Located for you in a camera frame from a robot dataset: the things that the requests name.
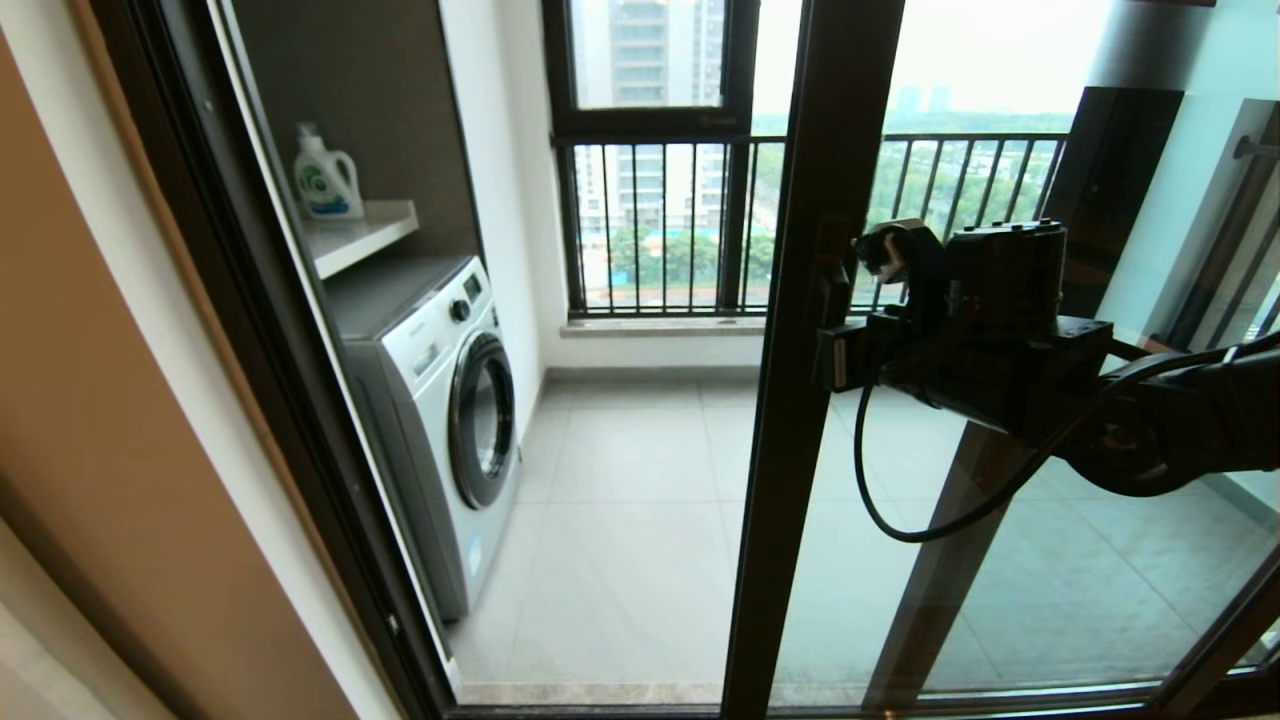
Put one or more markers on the fixed glass door panel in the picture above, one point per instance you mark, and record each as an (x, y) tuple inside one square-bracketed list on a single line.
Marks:
[(935, 600)]

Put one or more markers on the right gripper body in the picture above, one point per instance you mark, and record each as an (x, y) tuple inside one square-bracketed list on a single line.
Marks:
[(915, 350)]

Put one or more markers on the white wall shelf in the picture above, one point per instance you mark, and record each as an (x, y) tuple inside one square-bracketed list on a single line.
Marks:
[(360, 235)]

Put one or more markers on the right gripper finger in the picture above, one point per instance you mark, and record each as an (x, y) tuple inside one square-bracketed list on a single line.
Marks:
[(842, 365)]

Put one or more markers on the white detergent bottle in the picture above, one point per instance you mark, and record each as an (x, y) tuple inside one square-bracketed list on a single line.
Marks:
[(327, 180)]

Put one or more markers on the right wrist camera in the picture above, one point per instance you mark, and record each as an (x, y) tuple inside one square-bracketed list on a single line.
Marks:
[(905, 262)]

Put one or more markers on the black balcony railing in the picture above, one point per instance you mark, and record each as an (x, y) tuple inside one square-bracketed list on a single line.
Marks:
[(960, 140)]

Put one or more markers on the sliding glass balcony door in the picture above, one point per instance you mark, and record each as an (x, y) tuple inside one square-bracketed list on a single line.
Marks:
[(800, 150)]

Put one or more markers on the white front-load washing machine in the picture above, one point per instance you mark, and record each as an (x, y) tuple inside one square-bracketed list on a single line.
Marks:
[(440, 400)]

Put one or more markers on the dark outer door frame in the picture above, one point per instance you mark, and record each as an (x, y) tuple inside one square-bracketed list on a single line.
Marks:
[(275, 300)]

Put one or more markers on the grey stone window sill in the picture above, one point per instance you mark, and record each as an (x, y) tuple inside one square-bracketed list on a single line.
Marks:
[(660, 326)]

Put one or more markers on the black window frame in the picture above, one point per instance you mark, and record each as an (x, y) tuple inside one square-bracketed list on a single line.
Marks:
[(650, 122)]

